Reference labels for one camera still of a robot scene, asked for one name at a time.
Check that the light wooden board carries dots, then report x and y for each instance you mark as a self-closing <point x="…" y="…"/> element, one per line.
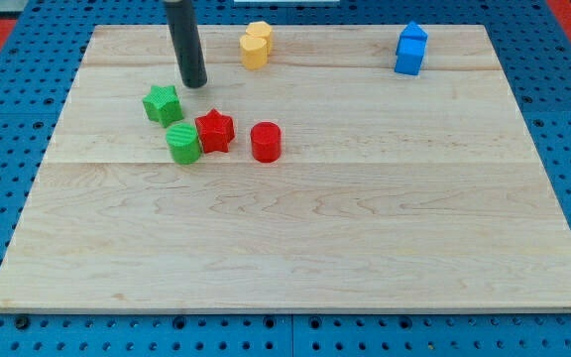
<point x="392" y="195"/>

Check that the red cylinder block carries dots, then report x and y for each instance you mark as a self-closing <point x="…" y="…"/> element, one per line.
<point x="266" y="142"/>

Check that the red star block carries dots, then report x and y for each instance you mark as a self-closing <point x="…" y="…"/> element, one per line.
<point x="216" y="131"/>

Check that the green cylinder block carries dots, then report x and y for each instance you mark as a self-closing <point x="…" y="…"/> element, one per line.
<point x="183" y="142"/>

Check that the yellow heart block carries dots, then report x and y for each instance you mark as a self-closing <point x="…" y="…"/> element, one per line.
<point x="253" y="51"/>

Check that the green star block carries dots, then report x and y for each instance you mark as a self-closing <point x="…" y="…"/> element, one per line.
<point x="162" y="105"/>

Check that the blue cube block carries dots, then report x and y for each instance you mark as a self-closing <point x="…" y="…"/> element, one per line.
<point x="410" y="55"/>

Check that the blue pentagon block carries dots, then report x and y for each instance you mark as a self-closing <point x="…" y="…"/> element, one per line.
<point x="412" y="37"/>

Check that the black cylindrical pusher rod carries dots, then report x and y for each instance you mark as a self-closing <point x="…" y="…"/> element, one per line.
<point x="186" y="42"/>

